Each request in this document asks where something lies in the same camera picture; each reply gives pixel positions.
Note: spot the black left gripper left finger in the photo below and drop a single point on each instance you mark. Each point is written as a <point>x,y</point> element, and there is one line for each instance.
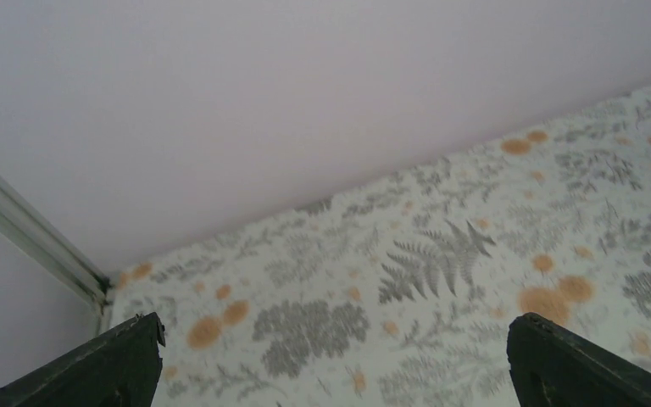
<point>120,367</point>

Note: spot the aluminium frame post left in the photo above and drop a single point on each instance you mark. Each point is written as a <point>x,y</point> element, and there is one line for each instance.
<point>35,236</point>

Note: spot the floral patterned table mat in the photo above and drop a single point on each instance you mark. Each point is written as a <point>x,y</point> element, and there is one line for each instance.
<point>401,292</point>

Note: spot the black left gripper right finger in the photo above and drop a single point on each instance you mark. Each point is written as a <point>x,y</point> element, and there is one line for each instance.
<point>552,366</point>

